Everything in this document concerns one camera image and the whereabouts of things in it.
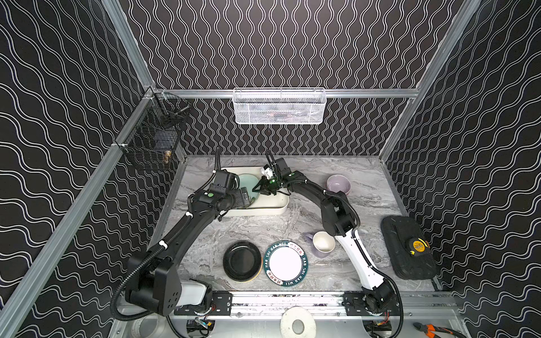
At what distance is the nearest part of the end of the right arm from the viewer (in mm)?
850

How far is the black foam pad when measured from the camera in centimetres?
78

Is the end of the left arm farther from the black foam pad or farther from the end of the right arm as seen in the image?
the black foam pad

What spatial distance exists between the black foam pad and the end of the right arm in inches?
19.0
